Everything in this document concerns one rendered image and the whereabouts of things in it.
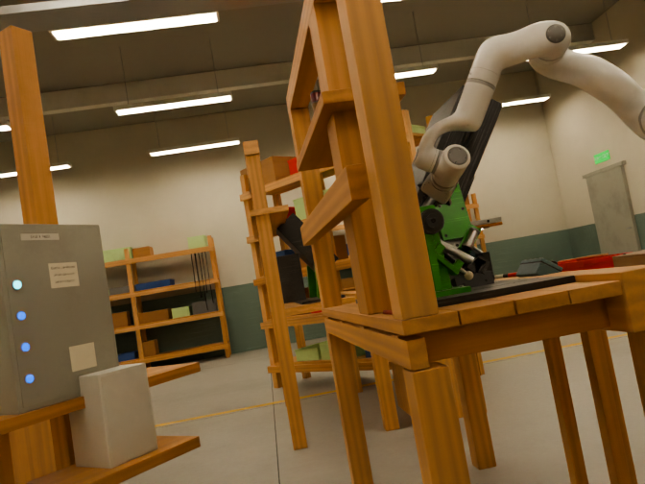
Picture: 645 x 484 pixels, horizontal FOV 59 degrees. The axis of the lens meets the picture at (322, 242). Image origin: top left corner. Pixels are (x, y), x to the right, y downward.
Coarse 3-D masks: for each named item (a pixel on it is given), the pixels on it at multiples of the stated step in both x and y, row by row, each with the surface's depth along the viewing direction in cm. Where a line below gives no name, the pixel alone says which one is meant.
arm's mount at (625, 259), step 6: (636, 252) 172; (642, 252) 167; (612, 258) 175; (618, 258) 172; (624, 258) 169; (630, 258) 166; (636, 258) 163; (642, 258) 160; (618, 264) 172; (624, 264) 169; (630, 264) 166; (636, 264) 163; (642, 264) 161
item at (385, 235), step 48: (336, 0) 146; (336, 48) 176; (384, 48) 137; (384, 96) 136; (336, 144) 176; (384, 144) 135; (384, 192) 134; (384, 240) 137; (336, 288) 272; (384, 288) 171; (432, 288) 133
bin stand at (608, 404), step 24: (600, 336) 198; (552, 360) 224; (600, 360) 197; (552, 384) 227; (600, 384) 196; (600, 408) 197; (576, 432) 222; (600, 432) 199; (624, 432) 225; (576, 456) 222; (624, 456) 195; (576, 480) 221; (624, 480) 194
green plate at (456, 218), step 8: (456, 192) 205; (456, 200) 204; (440, 208) 202; (448, 208) 202; (456, 208) 202; (464, 208) 203; (448, 216) 201; (456, 216) 201; (464, 216) 202; (448, 224) 200; (456, 224) 200; (464, 224) 201; (440, 232) 206; (448, 232) 199; (456, 232) 199; (464, 232) 200; (448, 240) 199
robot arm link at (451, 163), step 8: (456, 144) 172; (440, 152) 175; (448, 152) 171; (456, 152) 171; (464, 152) 171; (440, 160) 173; (448, 160) 170; (456, 160) 170; (464, 160) 170; (440, 168) 174; (448, 168) 171; (456, 168) 170; (464, 168) 170; (440, 176) 177; (448, 176) 174; (456, 176) 174; (440, 184) 181; (448, 184) 179
